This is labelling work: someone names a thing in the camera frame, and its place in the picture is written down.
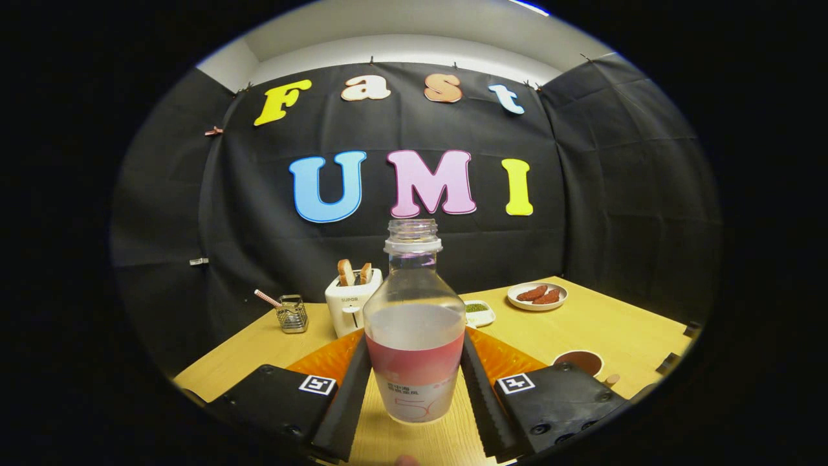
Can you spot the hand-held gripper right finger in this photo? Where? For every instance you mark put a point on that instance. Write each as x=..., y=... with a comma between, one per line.
x=485, y=408

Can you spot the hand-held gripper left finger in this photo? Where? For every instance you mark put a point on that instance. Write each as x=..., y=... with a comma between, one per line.
x=346, y=408

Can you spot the clear juice bottle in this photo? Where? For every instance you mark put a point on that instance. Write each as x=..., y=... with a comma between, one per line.
x=414, y=336

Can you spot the small white divided dish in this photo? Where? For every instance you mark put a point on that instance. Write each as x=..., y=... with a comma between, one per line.
x=480, y=314

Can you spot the white toaster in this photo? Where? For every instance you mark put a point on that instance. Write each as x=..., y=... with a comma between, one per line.
x=346, y=310

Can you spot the round white plate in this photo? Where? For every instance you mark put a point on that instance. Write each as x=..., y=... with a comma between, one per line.
x=517, y=303

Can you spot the red sausage piece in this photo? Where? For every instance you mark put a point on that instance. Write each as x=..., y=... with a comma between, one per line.
x=547, y=297
x=532, y=293

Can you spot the wooden table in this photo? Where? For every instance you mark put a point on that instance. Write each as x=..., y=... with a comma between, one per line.
x=582, y=323

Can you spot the pink striped straw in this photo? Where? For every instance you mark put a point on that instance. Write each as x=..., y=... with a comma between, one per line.
x=267, y=298

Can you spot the toast slice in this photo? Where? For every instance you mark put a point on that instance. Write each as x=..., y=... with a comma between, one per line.
x=366, y=273
x=345, y=272

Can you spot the black table clamp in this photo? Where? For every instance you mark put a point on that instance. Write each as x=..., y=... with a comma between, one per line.
x=691, y=329
x=667, y=364

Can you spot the black backdrop cloth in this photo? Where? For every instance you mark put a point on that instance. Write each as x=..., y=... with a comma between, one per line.
x=420, y=129

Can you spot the copper clip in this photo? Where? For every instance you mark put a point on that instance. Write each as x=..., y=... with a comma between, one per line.
x=213, y=131

